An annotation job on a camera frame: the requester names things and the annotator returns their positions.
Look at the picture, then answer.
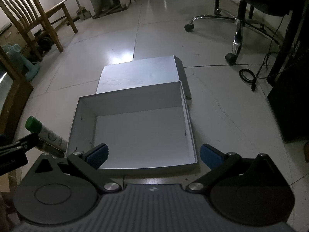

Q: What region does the grey box lid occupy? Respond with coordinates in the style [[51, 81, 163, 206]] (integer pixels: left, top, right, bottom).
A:
[[96, 55, 192, 100]]

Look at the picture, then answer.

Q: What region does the open white cardboard box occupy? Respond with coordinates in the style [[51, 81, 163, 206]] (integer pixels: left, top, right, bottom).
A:
[[66, 82, 197, 174]]

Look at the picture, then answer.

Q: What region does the teal floor fan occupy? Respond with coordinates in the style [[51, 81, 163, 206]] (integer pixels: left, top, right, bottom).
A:
[[2, 44, 40, 82]]

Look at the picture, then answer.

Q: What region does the black desk cabinet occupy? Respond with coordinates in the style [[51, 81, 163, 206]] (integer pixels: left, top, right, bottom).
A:
[[268, 18, 308, 142]]

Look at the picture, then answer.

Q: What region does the office chair chrome base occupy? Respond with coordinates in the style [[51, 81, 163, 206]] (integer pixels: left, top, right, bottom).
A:
[[184, 13, 281, 66]]

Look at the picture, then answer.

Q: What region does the brown cardboard box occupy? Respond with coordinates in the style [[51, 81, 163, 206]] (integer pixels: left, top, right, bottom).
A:
[[0, 22, 31, 57]]

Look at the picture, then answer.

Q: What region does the broom with dustpan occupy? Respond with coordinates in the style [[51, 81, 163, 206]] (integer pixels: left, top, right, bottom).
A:
[[76, 0, 92, 20]]

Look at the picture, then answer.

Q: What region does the wooden slat-back chair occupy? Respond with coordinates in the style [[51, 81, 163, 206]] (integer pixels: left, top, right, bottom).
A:
[[0, 0, 79, 61]]

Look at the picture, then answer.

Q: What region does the black coiled cable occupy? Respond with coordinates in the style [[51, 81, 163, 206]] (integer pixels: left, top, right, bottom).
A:
[[239, 68, 258, 92]]

